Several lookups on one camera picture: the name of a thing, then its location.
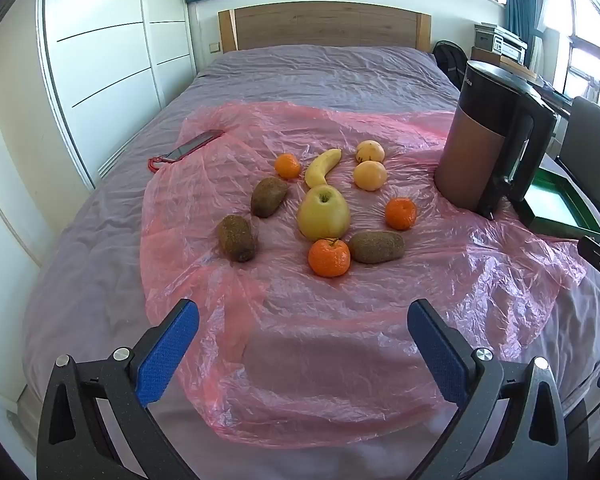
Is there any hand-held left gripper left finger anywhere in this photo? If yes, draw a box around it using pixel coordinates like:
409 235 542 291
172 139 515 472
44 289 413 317
36 299 201 480

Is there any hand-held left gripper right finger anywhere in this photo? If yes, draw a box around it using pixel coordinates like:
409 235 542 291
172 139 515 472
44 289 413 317
407 299 571 480

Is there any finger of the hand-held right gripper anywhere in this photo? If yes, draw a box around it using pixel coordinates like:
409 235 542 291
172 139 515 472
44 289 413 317
577 235 600 303

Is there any green tray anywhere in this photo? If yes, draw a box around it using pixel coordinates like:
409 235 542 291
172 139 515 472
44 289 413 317
522 167 600 241

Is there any brown kiwi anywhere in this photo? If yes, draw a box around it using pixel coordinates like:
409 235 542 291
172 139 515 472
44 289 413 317
216 214 257 263
349 231 406 264
251 176 289 219

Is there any orange tangerine with leaf stem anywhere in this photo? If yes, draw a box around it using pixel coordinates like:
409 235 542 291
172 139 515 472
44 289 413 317
308 238 351 278

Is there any large yellow apple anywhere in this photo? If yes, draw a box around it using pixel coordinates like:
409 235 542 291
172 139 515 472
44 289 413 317
296 185 351 241

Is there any blemished yellow round fruit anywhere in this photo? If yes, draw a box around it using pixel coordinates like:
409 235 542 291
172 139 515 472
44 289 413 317
356 140 385 163

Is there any yellow banana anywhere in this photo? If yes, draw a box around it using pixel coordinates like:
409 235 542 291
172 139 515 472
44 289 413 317
305 148 343 188

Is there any grey office chair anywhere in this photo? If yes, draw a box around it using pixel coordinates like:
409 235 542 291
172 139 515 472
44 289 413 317
555 96 600 221

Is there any pink plastic sheet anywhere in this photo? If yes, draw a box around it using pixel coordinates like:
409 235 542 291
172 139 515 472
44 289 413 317
139 101 588 433

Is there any brown and black kettle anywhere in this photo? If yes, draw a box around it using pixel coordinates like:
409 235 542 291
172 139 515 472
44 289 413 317
434 60 559 221

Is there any smartphone in red case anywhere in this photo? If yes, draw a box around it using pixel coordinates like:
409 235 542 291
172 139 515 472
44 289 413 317
167 130 224 162

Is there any wooden dresser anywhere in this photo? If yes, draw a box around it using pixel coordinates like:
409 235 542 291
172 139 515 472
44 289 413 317
470 47 538 82

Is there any window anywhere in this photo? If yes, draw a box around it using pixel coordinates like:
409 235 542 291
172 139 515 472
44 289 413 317
545 0 600 111

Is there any white printer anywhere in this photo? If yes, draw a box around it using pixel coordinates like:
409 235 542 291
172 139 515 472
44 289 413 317
474 22 528 63

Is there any black backpack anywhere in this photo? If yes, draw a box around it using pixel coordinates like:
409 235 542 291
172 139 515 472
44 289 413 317
432 40 468 88

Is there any white wardrobe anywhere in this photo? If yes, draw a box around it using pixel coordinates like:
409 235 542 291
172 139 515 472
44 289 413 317
35 0 198 191

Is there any bed with purple sheet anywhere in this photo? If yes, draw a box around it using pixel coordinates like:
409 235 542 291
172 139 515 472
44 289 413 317
21 46 600 480

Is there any wooden headboard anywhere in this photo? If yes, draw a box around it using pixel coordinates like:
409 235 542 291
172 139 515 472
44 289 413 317
218 2 432 53

